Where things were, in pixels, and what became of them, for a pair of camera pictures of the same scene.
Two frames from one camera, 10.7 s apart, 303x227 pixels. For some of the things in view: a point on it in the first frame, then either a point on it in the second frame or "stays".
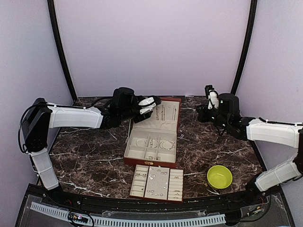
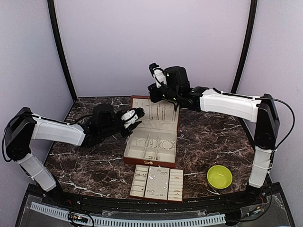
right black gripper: (201, 112) -> (154, 98)
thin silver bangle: (140, 145) stays
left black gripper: (143, 117) -> (129, 132)
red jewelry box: (153, 140) stays
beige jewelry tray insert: (157, 182) stays
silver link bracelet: (154, 143) stays
